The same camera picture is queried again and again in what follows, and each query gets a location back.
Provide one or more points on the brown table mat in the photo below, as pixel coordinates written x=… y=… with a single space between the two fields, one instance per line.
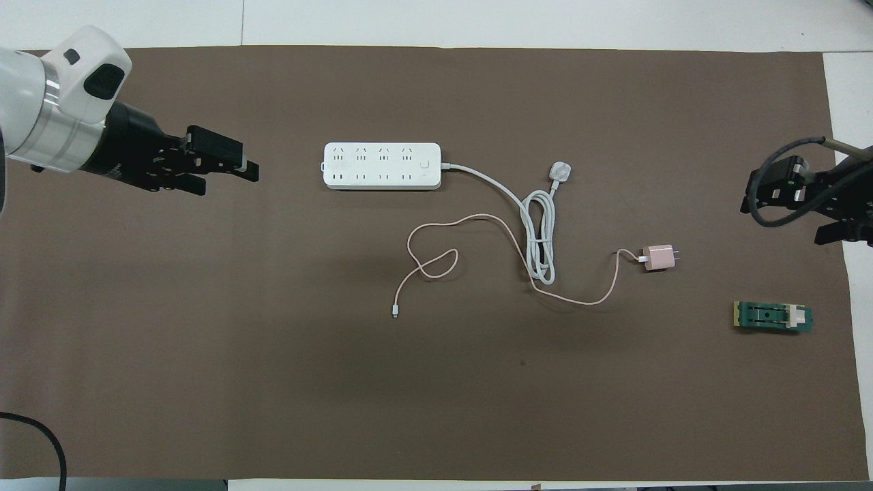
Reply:
x=436 y=395

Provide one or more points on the pink charger plug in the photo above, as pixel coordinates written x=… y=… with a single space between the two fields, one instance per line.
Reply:
x=658 y=258

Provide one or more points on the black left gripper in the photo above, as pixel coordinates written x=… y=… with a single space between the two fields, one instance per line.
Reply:
x=133 y=150

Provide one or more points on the white power strip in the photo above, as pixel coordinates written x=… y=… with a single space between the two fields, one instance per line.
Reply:
x=382 y=166

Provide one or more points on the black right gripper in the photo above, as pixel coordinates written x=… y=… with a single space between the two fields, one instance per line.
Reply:
x=849 y=191

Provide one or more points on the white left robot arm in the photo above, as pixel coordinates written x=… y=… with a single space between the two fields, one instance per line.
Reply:
x=27 y=88

